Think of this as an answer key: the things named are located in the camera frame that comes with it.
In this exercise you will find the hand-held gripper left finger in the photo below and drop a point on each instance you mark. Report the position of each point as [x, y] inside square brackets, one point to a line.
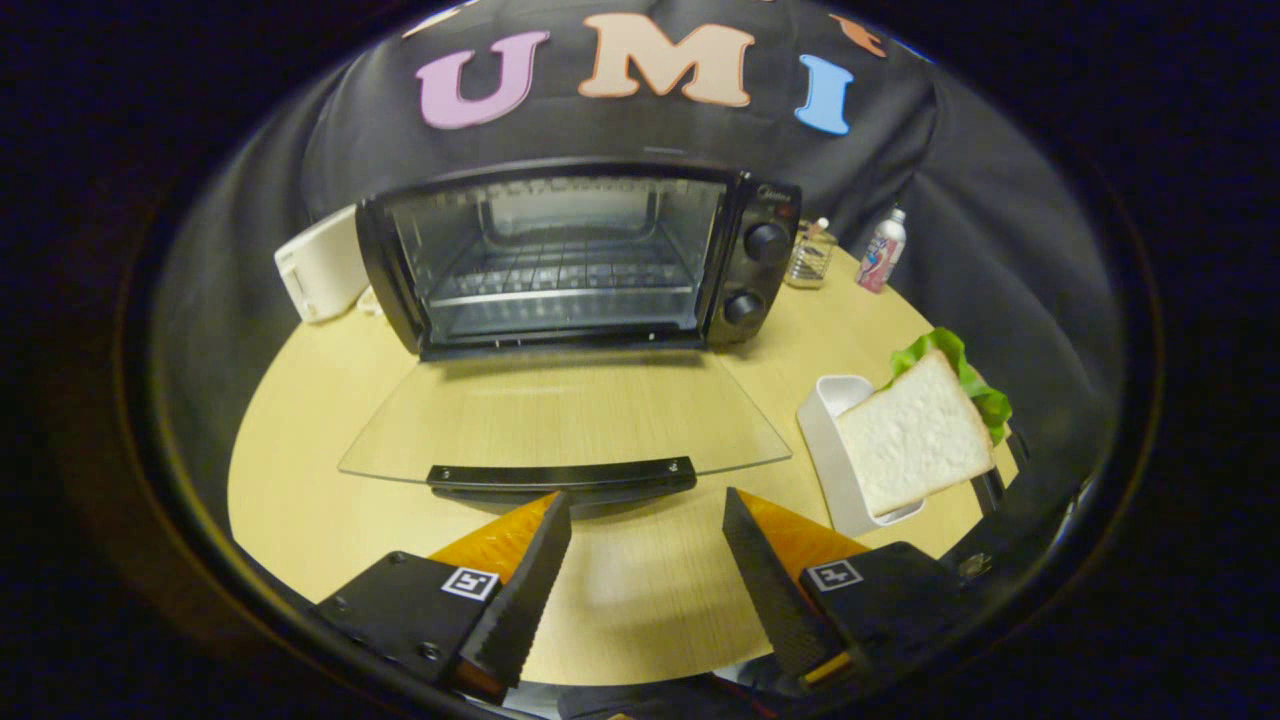
[515, 610]

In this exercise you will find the white plastic tray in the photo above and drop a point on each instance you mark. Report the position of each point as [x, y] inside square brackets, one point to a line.
[830, 440]

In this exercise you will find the white bread toaster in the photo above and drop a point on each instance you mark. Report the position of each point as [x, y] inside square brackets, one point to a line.
[320, 265]

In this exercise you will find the black table edge bracket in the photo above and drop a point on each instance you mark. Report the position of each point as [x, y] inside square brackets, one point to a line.
[988, 490]
[1017, 450]

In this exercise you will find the black toaster oven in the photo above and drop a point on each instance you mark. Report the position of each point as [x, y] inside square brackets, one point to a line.
[745, 270]

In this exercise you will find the lettuce sandwich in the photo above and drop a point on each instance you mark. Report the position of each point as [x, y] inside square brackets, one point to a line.
[910, 440]

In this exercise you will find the white pink-label bottle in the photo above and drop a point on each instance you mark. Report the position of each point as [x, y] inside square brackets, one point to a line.
[882, 255]

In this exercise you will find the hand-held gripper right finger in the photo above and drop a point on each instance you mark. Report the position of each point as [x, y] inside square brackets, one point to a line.
[775, 600]

